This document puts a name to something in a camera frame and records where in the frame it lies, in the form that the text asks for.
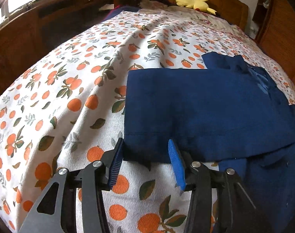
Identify navy blue suit jacket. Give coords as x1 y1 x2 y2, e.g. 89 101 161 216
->
124 52 295 232

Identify yellow plush toy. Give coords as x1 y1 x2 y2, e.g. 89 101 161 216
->
175 0 217 15

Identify floral beige pillow blanket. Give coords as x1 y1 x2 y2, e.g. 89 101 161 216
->
139 0 231 26

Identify orange print bed sheet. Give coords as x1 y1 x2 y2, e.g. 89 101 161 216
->
0 11 295 232

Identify long wooden desk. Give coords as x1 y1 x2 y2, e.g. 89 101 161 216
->
0 0 108 95

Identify wooden slatted wardrobe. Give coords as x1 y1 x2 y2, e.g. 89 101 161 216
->
252 0 295 86

